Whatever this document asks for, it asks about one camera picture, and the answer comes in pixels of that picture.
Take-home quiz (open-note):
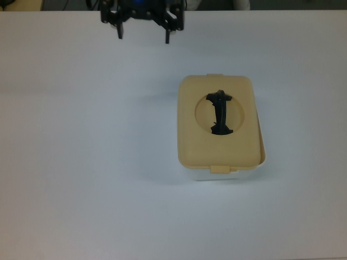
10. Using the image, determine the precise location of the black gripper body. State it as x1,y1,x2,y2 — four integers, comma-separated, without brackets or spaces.
110,0,174,21

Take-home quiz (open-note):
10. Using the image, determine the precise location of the black lid handle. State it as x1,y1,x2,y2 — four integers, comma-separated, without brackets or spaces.
205,89,234,136

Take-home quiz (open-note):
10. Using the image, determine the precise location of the beige tool case lid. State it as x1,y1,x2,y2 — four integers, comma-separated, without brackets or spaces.
177,73,263,174

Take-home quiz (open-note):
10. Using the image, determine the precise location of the white plastic tool case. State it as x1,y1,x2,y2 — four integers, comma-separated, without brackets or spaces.
184,116,267,182

